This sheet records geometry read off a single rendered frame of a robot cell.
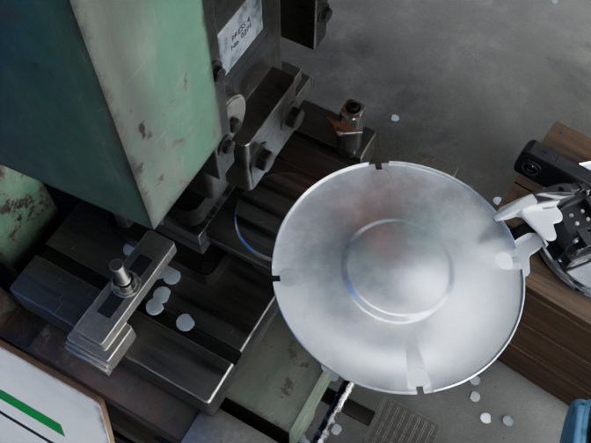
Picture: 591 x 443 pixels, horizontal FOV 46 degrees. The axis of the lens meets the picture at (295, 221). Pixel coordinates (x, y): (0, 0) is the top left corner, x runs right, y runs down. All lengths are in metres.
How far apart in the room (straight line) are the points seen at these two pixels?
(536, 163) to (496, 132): 1.02
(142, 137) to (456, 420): 1.24
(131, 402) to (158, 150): 0.52
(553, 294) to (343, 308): 0.63
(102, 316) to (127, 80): 0.47
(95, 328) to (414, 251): 0.38
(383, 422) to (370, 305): 0.63
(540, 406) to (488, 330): 0.85
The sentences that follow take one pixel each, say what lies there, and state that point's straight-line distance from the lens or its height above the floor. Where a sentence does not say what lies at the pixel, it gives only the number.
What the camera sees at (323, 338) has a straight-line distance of 0.77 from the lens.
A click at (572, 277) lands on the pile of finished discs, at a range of 1.34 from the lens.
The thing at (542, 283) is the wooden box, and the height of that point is 0.35.
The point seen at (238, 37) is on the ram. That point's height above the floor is 1.06.
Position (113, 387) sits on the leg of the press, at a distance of 0.95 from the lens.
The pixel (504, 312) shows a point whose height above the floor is 0.78.
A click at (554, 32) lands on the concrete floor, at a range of 2.25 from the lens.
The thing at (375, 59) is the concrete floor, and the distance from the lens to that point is 2.06.
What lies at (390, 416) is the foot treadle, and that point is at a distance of 1.40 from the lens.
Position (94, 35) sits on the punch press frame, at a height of 1.25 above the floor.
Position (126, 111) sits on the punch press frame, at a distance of 0.42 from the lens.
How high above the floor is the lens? 1.51
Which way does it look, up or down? 61 degrees down
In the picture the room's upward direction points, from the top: straight up
